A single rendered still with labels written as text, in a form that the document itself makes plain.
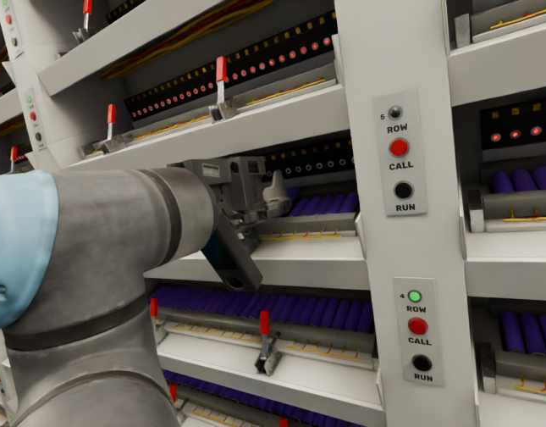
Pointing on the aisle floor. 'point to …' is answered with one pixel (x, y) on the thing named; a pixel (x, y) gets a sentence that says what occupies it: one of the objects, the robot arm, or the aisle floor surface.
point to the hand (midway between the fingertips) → (280, 205)
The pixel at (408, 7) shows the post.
